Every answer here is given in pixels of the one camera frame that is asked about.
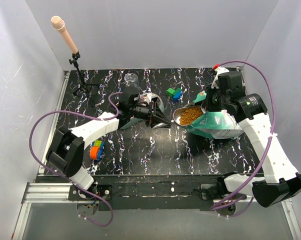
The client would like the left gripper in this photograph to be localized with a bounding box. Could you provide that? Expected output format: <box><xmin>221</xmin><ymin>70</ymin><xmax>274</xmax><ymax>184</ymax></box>
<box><xmin>129</xmin><ymin>101</ymin><xmax>172</xmax><ymax>128</ymax></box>

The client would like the green pet food bag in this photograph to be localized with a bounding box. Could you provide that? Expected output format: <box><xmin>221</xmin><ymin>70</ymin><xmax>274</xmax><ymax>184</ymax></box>
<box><xmin>185</xmin><ymin>91</ymin><xmax>244</xmax><ymax>140</ymax></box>

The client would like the metal food scoop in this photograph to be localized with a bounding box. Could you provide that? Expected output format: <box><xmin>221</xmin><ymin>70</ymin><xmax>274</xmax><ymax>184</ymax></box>
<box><xmin>171</xmin><ymin>105</ymin><xmax>205</xmax><ymax>128</ymax></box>

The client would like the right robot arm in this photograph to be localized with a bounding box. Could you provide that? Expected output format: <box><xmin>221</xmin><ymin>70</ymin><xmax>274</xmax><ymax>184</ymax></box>
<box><xmin>203</xmin><ymin>71</ymin><xmax>301</xmax><ymax>208</ymax></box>

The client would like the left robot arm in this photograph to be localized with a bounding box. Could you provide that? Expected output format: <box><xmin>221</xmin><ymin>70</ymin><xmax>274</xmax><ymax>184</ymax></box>
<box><xmin>46</xmin><ymin>86</ymin><xmax>172</xmax><ymax>200</ymax></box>

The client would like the mint double pet bowl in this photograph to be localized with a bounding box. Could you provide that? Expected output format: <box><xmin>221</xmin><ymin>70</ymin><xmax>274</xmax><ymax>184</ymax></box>
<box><xmin>117</xmin><ymin>92</ymin><xmax>168</xmax><ymax>129</ymax></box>

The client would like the blue toy block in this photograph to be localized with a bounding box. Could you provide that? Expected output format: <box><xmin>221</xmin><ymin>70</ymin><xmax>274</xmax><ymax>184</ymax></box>
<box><xmin>172</xmin><ymin>88</ymin><xmax>182</xmax><ymax>102</ymax></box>

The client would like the green toy block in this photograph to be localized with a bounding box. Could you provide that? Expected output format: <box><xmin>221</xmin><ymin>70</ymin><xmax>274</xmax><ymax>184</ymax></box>
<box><xmin>166</xmin><ymin>87</ymin><xmax>176</xmax><ymax>98</ymax></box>

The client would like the clear water bottle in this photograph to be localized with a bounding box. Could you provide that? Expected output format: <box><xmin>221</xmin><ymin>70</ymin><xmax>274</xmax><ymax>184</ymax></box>
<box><xmin>124</xmin><ymin>73</ymin><xmax>140</xmax><ymax>91</ymax></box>

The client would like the orange blue toy car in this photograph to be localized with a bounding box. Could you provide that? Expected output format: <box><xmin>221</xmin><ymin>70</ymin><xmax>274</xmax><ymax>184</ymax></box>
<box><xmin>89</xmin><ymin>140</ymin><xmax>105</xmax><ymax>161</ymax></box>

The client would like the black mounting plate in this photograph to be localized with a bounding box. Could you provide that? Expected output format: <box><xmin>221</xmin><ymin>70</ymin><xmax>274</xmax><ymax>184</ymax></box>
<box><xmin>67</xmin><ymin>174</ymin><xmax>244</xmax><ymax>212</ymax></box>

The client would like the black microphone tripod stand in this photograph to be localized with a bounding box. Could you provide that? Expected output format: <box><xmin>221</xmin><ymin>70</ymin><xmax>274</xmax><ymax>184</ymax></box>
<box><xmin>69</xmin><ymin>51</ymin><xmax>101</xmax><ymax>108</ymax></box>

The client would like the pink microphone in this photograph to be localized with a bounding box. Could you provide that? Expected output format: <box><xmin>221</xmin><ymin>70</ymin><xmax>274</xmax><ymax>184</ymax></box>
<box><xmin>50</xmin><ymin>15</ymin><xmax>79</xmax><ymax>54</ymax></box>

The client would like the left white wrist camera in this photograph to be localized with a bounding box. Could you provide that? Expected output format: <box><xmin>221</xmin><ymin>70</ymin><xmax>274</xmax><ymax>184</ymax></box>
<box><xmin>138</xmin><ymin>92</ymin><xmax>157</xmax><ymax>104</ymax></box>

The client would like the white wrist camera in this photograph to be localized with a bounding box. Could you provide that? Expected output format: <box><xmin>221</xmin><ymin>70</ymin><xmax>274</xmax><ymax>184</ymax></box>
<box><xmin>211</xmin><ymin>64</ymin><xmax>233</xmax><ymax>90</ymax></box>
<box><xmin>138</xmin><ymin>92</ymin><xmax>157</xmax><ymax>104</ymax></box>

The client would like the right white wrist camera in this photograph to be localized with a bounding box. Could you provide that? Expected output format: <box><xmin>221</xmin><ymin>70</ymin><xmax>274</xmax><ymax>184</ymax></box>
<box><xmin>211</xmin><ymin>64</ymin><xmax>233</xmax><ymax>90</ymax></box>

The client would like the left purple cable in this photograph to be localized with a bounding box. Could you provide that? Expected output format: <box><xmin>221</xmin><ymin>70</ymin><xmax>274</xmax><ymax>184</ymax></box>
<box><xmin>30</xmin><ymin>91</ymin><xmax>124</xmax><ymax>228</ymax></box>

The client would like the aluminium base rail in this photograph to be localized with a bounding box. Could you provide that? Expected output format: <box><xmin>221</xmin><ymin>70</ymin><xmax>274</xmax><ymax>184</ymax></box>
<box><xmin>12</xmin><ymin>183</ymin><xmax>301</xmax><ymax>240</ymax></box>

